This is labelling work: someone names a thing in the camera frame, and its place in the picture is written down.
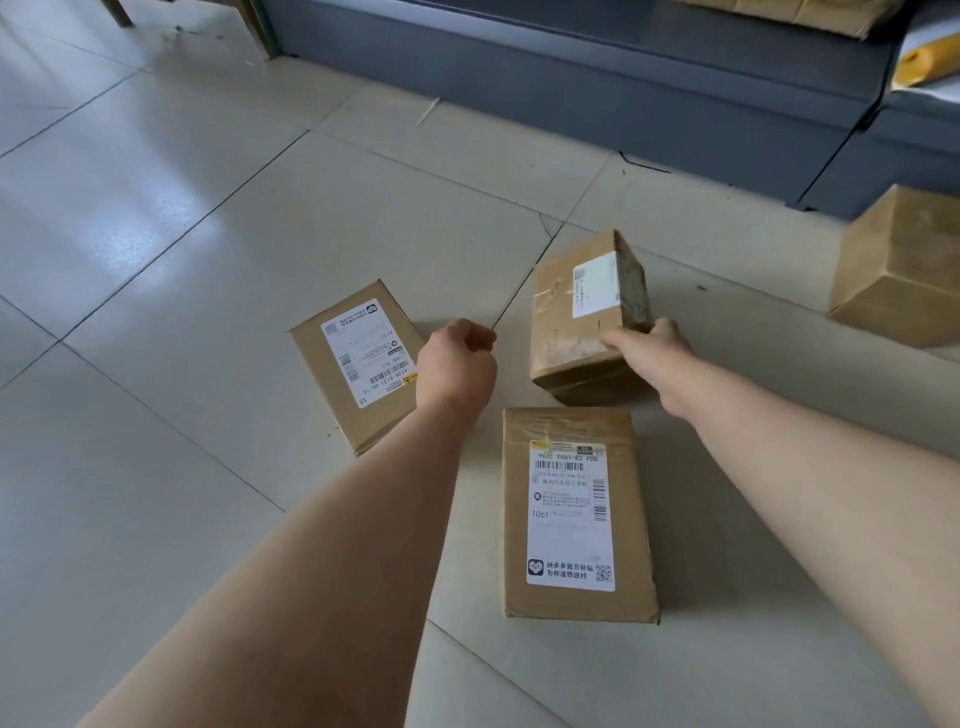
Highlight person's left hand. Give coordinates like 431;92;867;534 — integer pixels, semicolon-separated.
415;318;499;412

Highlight tall taped cardboard box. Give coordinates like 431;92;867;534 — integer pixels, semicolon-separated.
528;228;654;408

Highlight white plastic parcel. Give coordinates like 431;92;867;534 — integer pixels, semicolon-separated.
906;0;960;48

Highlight plain brown cardboard box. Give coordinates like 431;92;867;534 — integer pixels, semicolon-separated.
828;183;960;348

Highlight yellow padded envelope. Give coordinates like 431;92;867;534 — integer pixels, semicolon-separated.
890;33;960;96

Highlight flat cardboard box, long label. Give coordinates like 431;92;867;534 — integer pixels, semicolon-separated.
500;406;662;626

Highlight person's right hand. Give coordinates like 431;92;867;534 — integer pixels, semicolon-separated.
599;317;708;412

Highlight person's left forearm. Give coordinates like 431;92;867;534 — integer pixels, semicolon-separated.
75;388;498;728

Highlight person's right forearm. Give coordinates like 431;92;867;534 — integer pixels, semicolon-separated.
660;360;960;728

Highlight cardboard boxes on shelf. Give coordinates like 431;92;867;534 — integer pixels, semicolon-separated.
671;0;910;43

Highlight small flat cardboard box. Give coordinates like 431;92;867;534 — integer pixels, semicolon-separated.
288;279;429;458

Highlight black cable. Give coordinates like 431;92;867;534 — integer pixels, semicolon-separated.
618;150;673;176

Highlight grey metal shelf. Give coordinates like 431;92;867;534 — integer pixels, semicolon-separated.
255;0;960;220

